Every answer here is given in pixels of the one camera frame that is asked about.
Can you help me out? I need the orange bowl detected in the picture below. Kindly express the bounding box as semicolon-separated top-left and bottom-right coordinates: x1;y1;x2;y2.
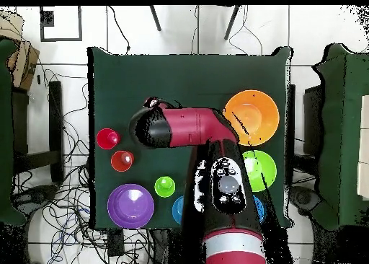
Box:
223;89;280;147

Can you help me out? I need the dark green table cloth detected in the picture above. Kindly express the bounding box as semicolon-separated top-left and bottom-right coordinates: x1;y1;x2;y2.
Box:
87;45;293;230

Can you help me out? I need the red cup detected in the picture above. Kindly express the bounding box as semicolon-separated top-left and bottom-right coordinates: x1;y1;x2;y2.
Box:
95;128;121;151

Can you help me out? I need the orange cup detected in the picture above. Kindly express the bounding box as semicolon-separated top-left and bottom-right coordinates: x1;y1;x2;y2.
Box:
110;150;135;173

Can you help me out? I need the stepped green cup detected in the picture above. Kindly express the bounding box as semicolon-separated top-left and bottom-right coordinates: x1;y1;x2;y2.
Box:
154;175;176;198

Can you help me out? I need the black tripod leg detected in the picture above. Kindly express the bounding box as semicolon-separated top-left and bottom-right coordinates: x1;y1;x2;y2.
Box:
148;5;162;32
223;5;241;40

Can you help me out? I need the small blue bowl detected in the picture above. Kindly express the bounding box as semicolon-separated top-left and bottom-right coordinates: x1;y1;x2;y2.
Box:
172;195;185;226

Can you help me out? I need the purple bowl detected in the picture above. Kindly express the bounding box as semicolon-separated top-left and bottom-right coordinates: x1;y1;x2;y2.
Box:
107;183;156;229

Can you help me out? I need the green bowl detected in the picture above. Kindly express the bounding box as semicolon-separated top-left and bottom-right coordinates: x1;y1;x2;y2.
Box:
241;149;277;193

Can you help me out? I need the large blue bowl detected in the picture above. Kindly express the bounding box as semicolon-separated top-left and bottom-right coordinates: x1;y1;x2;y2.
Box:
252;194;267;224

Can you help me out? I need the cardboard box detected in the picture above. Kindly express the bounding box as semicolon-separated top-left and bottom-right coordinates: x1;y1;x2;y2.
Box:
0;11;40;92

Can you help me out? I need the black power adapter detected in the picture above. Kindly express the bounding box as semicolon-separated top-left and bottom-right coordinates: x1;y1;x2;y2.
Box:
107;229;125;258

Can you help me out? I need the grey base with knob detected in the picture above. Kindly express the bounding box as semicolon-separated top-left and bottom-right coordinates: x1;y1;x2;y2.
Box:
15;184;58;216

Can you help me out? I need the green cloth covered side table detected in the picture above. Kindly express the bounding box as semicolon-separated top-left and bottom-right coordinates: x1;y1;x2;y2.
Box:
0;38;28;227
312;43;369;232

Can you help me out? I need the black cable with plug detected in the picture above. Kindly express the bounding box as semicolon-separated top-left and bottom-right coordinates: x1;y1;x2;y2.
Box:
107;5;131;53

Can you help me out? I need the black stand frame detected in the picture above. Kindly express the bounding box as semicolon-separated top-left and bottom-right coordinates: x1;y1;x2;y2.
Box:
285;84;324;187
11;80;65;184

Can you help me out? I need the tangle of black cables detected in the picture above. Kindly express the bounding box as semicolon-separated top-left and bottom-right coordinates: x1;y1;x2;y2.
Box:
11;69;151;264

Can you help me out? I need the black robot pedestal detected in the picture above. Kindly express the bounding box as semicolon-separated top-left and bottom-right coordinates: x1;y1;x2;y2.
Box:
152;228;185;264

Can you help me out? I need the black square floor frame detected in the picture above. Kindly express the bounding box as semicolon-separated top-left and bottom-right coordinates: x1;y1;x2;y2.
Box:
39;5;83;42

